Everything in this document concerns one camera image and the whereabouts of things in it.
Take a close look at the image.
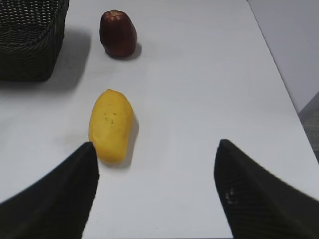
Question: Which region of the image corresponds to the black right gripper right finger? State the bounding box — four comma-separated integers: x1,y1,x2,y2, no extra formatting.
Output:
214,139,319,239

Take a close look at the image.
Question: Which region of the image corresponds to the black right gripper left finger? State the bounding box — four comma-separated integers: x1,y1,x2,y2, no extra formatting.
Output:
0,142,99,239

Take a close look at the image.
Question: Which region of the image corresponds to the dark woven wicker basket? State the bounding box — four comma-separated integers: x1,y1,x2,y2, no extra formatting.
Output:
0,0,69,82

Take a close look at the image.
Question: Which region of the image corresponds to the yellow mango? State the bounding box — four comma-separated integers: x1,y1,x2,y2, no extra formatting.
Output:
89,89,134,165

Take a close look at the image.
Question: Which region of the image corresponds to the dark red apple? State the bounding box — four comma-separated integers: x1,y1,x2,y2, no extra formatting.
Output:
99,9,137,58

